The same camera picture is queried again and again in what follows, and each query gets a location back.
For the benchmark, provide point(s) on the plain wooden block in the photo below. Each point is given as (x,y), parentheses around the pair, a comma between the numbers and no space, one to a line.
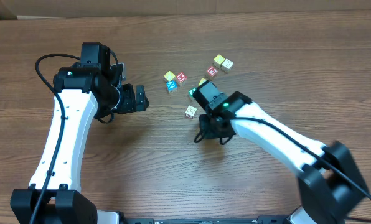
(227,65)

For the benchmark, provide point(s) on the red C wooden block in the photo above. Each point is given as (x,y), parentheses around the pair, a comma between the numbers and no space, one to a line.
(211,73)

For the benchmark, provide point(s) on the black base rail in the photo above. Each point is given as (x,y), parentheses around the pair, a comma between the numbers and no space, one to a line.
(262,219)

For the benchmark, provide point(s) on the yellow wooden block left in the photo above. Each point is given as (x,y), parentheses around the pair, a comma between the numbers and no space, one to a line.
(169,76)

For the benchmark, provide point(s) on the yellow wooden block middle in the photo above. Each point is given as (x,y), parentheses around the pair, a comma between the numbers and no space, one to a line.
(202,81)

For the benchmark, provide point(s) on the yellow wooden block top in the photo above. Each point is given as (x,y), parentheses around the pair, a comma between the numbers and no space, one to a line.
(218,61)

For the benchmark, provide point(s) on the green V wooden block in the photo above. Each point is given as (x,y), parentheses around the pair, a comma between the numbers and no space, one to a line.
(190,94)

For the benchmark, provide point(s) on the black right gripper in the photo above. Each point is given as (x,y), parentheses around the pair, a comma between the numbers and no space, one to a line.
(207,125)

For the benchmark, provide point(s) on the white red patterned wooden block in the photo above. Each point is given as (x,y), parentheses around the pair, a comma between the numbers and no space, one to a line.
(190,112)

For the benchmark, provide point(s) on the red M wooden block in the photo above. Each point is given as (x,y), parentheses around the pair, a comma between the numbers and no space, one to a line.
(181,78)

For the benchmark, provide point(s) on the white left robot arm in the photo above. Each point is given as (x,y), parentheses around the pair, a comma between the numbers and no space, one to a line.
(90,89)

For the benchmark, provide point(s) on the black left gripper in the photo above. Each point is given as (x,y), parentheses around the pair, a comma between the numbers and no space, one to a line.
(140,98)

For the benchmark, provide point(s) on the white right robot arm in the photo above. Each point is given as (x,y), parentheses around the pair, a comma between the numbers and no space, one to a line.
(330,183)

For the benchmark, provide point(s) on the blue X wooden block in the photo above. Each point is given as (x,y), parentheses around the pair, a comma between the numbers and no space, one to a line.
(171,86)

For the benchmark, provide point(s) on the yellow wooden block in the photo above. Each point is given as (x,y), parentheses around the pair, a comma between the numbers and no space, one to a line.
(218,61)
(202,81)
(169,76)

